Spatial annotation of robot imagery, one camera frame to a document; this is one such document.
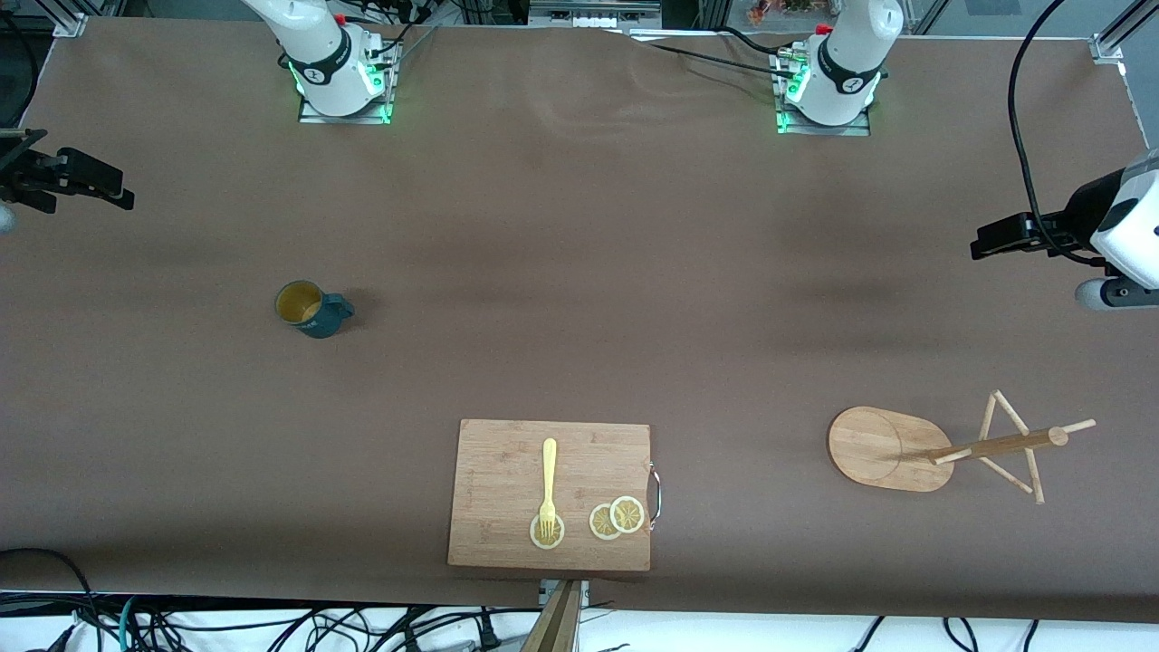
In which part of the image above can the dark teal cup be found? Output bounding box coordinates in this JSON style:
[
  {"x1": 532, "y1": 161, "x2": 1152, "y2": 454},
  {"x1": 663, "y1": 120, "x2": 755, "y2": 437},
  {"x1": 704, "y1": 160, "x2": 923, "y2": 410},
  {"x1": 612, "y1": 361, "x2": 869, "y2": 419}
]
[{"x1": 274, "y1": 280, "x2": 356, "y2": 340}]

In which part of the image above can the wooden cup rack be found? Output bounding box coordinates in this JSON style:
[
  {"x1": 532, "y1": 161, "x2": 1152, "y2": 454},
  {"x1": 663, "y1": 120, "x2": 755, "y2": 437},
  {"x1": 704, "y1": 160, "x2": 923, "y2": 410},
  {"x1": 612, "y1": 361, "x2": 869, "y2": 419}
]
[{"x1": 828, "y1": 389, "x2": 1097, "y2": 506}]

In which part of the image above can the brown table cover sheet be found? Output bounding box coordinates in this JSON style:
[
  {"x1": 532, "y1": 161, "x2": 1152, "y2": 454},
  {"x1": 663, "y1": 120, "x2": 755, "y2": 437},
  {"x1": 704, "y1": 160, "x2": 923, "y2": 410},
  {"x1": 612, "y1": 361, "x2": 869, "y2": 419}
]
[{"x1": 0, "y1": 16, "x2": 1159, "y2": 626}]

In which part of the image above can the wooden cutting board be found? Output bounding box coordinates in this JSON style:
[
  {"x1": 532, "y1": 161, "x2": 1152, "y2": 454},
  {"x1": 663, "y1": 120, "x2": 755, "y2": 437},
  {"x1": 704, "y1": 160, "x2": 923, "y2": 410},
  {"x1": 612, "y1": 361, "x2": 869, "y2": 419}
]
[{"x1": 447, "y1": 418, "x2": 663, "y2": 572}]

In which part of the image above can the grey power strip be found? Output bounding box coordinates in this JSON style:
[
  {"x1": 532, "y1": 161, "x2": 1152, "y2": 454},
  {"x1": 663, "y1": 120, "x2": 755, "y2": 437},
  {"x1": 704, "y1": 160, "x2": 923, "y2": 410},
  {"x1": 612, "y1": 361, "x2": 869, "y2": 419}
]
[{"x1": 528, "y1": 0, "x2": 664, "y2": 30}]

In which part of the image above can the yellow plastic fork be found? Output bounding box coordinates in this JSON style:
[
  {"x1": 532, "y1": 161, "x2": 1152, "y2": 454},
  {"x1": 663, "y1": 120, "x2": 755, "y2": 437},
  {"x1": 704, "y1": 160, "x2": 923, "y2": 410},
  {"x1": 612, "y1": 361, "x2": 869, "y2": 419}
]
[{"x1": 539, "y1": 438, "x2": 559, "y2": 537}]

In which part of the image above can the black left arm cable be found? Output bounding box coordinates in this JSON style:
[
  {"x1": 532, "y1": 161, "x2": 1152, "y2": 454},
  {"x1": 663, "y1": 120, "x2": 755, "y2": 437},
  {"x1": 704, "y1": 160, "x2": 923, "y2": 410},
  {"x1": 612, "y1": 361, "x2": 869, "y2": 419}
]
[{"x1": 1008, "y1": 0, "x2": 1110, "y2": 265}]

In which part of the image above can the aluminium frame corner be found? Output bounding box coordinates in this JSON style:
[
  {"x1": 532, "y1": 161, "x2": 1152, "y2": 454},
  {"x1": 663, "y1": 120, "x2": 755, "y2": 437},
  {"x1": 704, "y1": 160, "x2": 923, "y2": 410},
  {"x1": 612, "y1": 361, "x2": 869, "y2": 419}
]
[
  {"x1": 1089, "y1": 0, "x2": 1159, "y2": 64},
  {"x1": 50, "y1": 0, "x2": 91, "y2": 39}
]

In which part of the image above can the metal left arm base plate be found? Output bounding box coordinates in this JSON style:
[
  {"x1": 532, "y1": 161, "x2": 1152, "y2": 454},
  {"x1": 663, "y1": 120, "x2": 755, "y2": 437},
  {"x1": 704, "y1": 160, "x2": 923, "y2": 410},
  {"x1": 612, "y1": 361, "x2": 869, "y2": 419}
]
[{"x1": 774, "y1": 45, "x2": 872, "y2": 137}]

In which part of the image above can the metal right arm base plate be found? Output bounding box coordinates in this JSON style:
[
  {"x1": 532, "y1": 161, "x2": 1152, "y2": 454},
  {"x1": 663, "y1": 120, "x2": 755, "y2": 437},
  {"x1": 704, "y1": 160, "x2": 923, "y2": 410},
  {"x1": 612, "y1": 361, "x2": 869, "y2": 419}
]
[{"x1": 299, "y1": 41, "x2": 393, "y2": 125}]

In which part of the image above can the black table cable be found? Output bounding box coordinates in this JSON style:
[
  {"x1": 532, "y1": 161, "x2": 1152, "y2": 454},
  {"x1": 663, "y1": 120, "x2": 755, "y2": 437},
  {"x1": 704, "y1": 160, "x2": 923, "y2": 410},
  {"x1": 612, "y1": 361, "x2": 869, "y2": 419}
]
[
  {"x1": 720, "y1": 25, "x2": 798, "y2": 57},
  {"x1": 629, "y1": 34, "x2": 796, "y2": 81}
]

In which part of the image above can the black looped floor cable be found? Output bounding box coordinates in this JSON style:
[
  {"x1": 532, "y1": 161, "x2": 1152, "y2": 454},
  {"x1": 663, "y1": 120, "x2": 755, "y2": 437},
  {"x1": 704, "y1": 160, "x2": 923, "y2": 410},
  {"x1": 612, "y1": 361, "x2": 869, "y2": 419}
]
[{"x1": 0, "y1": 548, "x2": 102, "y2": 652}]

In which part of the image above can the teal floor cable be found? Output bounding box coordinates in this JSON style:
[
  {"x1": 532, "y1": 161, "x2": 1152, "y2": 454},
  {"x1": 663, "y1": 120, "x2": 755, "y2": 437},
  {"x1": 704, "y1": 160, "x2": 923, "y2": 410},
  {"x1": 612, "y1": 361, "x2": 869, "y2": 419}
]
[{"x1": 118, "y1": 595, "x2": 146, "y2": 652}]

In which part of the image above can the wooden post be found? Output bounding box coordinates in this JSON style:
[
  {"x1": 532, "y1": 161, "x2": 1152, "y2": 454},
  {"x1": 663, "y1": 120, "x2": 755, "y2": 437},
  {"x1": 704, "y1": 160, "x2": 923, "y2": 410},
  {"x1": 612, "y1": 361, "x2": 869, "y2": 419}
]
[{"x1": 521, "y1": 580, "x2": 585, "y2": 652}]

